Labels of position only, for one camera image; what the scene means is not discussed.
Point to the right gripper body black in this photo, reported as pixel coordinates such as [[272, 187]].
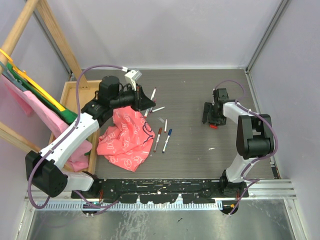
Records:
[[215, 118]]

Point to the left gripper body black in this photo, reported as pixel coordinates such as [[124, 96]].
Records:
[[132, 98]]

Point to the white pen brown cap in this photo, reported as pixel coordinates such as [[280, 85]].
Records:
[[157, 139]]

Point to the short white pen red tip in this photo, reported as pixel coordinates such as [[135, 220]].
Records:
[[153, 93]]

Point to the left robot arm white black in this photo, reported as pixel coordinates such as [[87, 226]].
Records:
[[44, 168]]

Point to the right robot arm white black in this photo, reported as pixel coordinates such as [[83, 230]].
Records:
[[255, 137]]

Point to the white pen lying crosswise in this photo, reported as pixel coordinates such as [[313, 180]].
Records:
[[158, 109]]

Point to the short white pen beside cloth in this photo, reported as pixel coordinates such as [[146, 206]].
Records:
[[165, 125]]

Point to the coral patterned cloth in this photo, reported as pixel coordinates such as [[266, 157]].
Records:
[[127, 143]]

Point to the wooden rack base tray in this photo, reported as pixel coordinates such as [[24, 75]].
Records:
[[68, 99]]

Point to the green garment on hanger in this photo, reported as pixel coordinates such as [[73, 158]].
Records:
[[64, 113]]

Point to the pink garment on hanger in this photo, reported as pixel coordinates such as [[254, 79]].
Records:
[[30, 104]]

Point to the yellow hanger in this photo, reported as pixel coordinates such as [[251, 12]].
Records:
[[24, 75]]

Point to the aluminium corner profile left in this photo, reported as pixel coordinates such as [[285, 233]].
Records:
[[50, 37]]

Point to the aluminium corner profile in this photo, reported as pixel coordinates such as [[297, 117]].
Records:
[[50, 37], [281, 8]]

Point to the aluminium corner profile right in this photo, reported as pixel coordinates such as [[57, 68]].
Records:
[[281, 8]]

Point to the grey-blue hanger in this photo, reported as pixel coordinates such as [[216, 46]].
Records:
[[11, 78]]

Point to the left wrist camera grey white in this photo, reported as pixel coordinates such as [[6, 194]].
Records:
[[132, 76]]

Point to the aluminium rail front edge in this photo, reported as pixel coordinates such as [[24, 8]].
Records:
[[272, 189]]

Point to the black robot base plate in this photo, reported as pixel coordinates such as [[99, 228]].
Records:
[[160, 191]]

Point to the wooden clothes rack frame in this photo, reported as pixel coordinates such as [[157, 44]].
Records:
[[7, 48]]

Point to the slotted cable duct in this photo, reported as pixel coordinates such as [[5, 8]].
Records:
[[176, 206]]

